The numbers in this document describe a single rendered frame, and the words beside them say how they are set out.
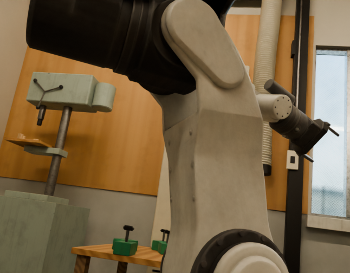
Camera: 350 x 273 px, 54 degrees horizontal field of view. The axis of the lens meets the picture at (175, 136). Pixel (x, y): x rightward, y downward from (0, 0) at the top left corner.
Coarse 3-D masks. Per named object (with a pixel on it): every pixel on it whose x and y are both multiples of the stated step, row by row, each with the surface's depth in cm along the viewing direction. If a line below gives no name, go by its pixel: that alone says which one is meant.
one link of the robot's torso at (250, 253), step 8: (232, 248) 42; (240, 248) 42; (248, 248) 42; (256, 248) 42; (264, 248) 43; (224, 256) 41; (232, 256) 41; (240, 256) 41; (248, 256) 42; (256, 256) 42; (264, 256) 43; (272, 256) 43; (224, 264) 40; (232, 264) 41; (240, 264) 41; (248, 264) 41; (256, 264) 41; (264, 264) 41; (272, 264) 42; (280, 264) 43; (216, 272) 40; (224, 272) 40; (232, 272) 40; (240, 272) 40; (248, 272) 40; (256, 272) 41; (264, 272) 41; (272, 272) 41; (280, 272) 42; (288, 272) 44
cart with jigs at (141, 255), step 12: (132, 228) 143; (120, 240) 144; (132, 240) 158; (156, 240) 183; (72, 252) 140; (84, 252) 140; (96, 252) 139; (108, 252) 140; (120, 252) 137; (132, 252) 141; (144, 252) 161; (156, 252) 169; (84, 264) 140; (120, 264) 193; (144, 264) 134; (156, 264) 134
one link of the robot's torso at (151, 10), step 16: (144, 0) 48; (160, 0) 49; (144, 16) 46; (160, 16) 48; (144, 32) 46; (160, 32) 46; (144, 48) 46; (160, 48) 47; (128, 64) 48; (144, 64) 48; (160, 64) 48; (176, 64) 47; (144, 80) 52; (160, 80) 51; (176, 80) 51; (192, 80) 50
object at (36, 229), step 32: (32, 96) 235; (64, 96) 230; (96, 96) 229; (64, 128) 232; (0, 224) 197; (32, 224) 194; (64, 224) 206; (0, 256) 192; (32, 256) 189; (64, 256) 210
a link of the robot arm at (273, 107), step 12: (264, 84) 96; (276, 84) 94; (264, 96) 93; (276, 96) 89; (288, 96) 96; (264, 108) 92; (276, 108) 89; (288, 108) 91; (264, 120) 98; (276, 120) 93; (288, 120) 94
